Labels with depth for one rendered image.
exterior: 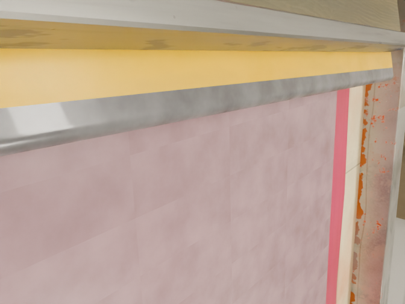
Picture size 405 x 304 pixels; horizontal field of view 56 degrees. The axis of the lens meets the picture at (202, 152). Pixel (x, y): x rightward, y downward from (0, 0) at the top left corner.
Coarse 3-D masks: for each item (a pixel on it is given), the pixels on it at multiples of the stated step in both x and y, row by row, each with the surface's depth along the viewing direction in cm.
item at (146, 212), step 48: (96, 144) 15; (144, 144) 17; (192, 144) 20; (0, 192) 13; (48, 192) 14; (96, 192) 16; (144, 192) 18; (192, 192) 20; (0, 240) 13; (48, 240) 14; (96, 240) 16; (144, 240) 18; (192, 240) 21; (0, 288) 13; (48, 288) 14; (96, 288) 16; (144, 288) 19; (192, 288) 22
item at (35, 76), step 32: (0, 64) 9; (32, 64) 9; (64, 64) 10; (96, 64) 11; (128, 64) 12; (160, 64) 13; (192, 64) 14; (224, 64) 15; (256, 64) 17; (288, 64) 20; (320, 64) 23; (352, 64) 27; (384, 64) 33; (0, 96) 9; (32, 96) 9; (64, 96) 10; (96, 96) 11
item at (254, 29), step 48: (0, 0) 7; (48, 0) 7; (96, 0) 8; (144, 0) 9; (192, 0) 11; (48, 48) 10; (96, 48) 11; (144, 48) 12; (192, 48) 14; (240, 48) 16; (288, 48) 18; (336, 48) 22; (384, 48) 29
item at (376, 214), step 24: (384, 96) 40; (384, 120) 41; (384, 144) 41; (360, 168) 43; (384, 168) 42; (360, 192) 44; (384, 192) 42; (360, 216) 45; (384, 216) 43; (360, 240) 45; (384, 240) 43; (360, 264) 46; (384, 264) 44; (360, 288) 47; (384, 288) 46
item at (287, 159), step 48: (336, 96) 35; (240, 144) 24; (288, 144) 29; (336, 144) 37; (240, 192) 24; (288, 192) 30; (336, 192) 38; (240, 240) 25; (288, 240) 31; (336, 240) 41; (240, 288) 26; (288, 288) 32; (336, 288) 43
